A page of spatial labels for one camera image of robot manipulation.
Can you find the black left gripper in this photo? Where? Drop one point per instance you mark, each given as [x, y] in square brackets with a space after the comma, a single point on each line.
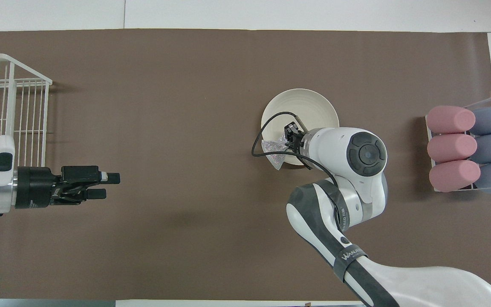
[32, 187]

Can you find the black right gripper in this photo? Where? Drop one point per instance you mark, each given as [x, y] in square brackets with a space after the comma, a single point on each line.
[298, 140]

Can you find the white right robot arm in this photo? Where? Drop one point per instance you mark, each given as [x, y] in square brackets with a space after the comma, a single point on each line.
[335, 149]

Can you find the cream round plate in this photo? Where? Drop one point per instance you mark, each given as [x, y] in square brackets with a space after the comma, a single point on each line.
[305, 106]

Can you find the brown table mat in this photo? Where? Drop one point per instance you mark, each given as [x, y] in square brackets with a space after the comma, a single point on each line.
[143, 85]

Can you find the pink plastic cup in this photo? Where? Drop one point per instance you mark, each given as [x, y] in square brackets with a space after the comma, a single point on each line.
[453, 175]
[451, 148]
[450, 119]

